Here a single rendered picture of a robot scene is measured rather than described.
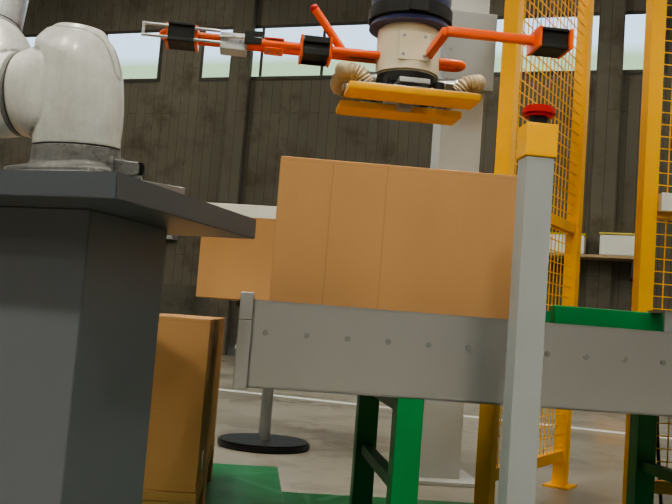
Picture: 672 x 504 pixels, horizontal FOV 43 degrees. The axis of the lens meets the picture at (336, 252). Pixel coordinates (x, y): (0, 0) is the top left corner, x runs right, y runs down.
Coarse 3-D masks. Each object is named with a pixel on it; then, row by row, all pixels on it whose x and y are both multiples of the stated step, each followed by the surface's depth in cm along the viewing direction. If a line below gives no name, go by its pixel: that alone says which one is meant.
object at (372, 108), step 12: (336, 108) 240; (348, 108) 234; (360, 108) 233; (372, 108) 233; (384, 108) 233; (420, 108) 234; (432, 108) 236; (408, 120) 243; (420, 120) 242; (432, 120) 241; (444, 120) 240; (456, 120) 239
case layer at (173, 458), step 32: (160, 320) 199; (192, 320) 199; (224, 320) 296; (160, 352) 198; (192, 352) 199; (160, 384) 198; (192, 384) 198; (160, 416) 197; (192, 416) 198; (160, 448) 197; (192, 448) 197; (160, 480) 196; (192, 480) 197
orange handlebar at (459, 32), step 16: (160, 32) 222; (448, 32) 204; (464, 32) 204; (480, 32) 205; (496, 32) 205; (256, 48) 227; (272, 48) 223; (288, 48) 224; (336, 48) 225; (352, 48) 226; (432, 48) 215; (448, 64) 229; (464, 64) 230
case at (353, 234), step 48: (288, 192) 206; (336, 192) 206; (384, 192) 207; (432, 192) 208; (480, 192) 208; (288, 240) 205; (336, 240) 206; (384, 240) 206; (432, 240) 207; (480, 240) 207; (288, 288) 204; (336, 288) 205; (384, 288) 205; (432, 288) 206; (480, 288) 206
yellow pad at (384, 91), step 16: (384, 80) 218; (352, 96) 221; (368, 96) 220; (384, 96) 219; (400, 96) 218; (416, 96) 217; (432, 96) 216; (448, 96) 216; (464, 96) 216; (480, 96) 217
